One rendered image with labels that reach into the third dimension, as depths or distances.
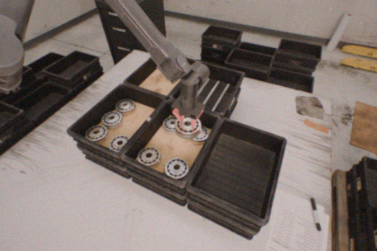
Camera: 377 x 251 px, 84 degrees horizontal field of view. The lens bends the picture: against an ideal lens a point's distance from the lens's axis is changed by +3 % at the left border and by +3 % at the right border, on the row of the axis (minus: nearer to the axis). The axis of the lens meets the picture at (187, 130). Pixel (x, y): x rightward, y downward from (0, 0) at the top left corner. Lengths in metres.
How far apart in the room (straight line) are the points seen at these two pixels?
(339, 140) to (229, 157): 1.72
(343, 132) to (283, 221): 1.75
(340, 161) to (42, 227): 2.25
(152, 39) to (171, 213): 0.71
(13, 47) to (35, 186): 0.89
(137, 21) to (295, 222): 0.97
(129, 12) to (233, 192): 0.72
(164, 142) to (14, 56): 0.71
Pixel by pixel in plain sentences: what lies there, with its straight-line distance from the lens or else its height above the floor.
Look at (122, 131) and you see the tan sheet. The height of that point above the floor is 0.83.
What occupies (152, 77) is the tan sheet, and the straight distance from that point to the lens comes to 1.42.
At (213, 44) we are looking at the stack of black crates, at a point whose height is 0.52.
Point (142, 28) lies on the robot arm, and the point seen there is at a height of 1.38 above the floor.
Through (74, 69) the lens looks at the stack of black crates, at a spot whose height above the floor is 0.49.
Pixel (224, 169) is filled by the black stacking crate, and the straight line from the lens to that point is 0.94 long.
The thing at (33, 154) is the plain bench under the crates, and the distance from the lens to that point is 1.39.
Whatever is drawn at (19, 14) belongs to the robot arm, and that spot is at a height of 1.48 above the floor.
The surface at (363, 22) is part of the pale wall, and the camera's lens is 4.11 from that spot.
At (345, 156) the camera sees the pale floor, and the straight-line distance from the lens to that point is 2.45.
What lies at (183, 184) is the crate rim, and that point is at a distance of 0.78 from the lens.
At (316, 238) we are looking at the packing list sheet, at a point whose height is 0.70.
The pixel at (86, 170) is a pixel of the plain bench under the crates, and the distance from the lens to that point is 1.19.
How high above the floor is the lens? 1.64
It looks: 49 degrees down
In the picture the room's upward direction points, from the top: straight up
